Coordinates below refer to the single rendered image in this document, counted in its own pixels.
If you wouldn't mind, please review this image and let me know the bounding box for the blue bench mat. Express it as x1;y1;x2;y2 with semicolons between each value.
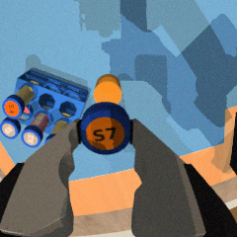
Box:
0;0;237;182

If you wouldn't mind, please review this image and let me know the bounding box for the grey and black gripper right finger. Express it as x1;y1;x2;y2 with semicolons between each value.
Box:
129;118;237;237

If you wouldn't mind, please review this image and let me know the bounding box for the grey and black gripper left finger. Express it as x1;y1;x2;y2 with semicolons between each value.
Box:
0;118;81;237

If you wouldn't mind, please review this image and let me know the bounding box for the sample tube with dark blue cap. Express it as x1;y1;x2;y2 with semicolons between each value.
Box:
44;113;71;144
2;85;35;119

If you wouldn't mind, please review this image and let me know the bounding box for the blue tube rack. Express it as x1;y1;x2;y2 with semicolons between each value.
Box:
14;70;89;134

